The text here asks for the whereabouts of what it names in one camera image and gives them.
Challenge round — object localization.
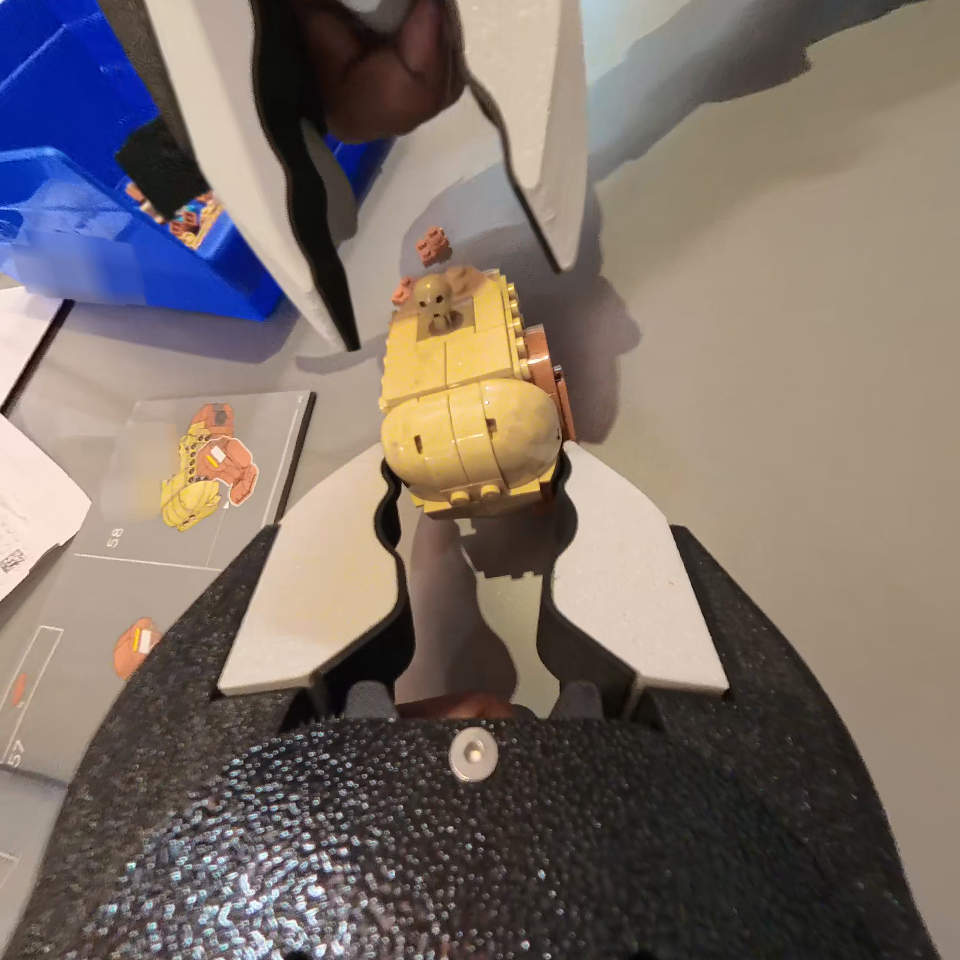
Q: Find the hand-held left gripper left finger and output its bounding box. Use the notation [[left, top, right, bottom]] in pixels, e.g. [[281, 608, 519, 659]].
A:
[[217, 442, 417, 699]]

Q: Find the grey desk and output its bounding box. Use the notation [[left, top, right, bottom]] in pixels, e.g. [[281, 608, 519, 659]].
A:
[[0, 0, 960, 864]]

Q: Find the pile of loose bricks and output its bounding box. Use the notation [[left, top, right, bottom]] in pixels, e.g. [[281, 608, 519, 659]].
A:
[[123, 180, 226, 251]]

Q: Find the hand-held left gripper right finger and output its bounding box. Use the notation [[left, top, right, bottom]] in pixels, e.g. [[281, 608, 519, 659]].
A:
[[538, 442, 730, 696]]

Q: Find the paper sheet marked 2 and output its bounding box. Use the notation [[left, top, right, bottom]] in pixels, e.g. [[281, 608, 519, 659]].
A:
[[0, 412, 93, 601]]

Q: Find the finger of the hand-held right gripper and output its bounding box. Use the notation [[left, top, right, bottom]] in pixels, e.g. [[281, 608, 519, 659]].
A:
[[450, 0, 590, 274], [142, 0, 363, 354]]

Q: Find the blue plastic bin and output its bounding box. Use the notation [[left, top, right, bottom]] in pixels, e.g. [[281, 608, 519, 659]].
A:
[[0, 0, 399, 324]]

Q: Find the tan and brown brick model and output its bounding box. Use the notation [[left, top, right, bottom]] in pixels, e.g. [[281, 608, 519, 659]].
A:
[[378, 266, 579, 520]]

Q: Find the grey instruction booklet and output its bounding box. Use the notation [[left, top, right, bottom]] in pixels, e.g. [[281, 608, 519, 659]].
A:
[[0, 390, 318, 785]]

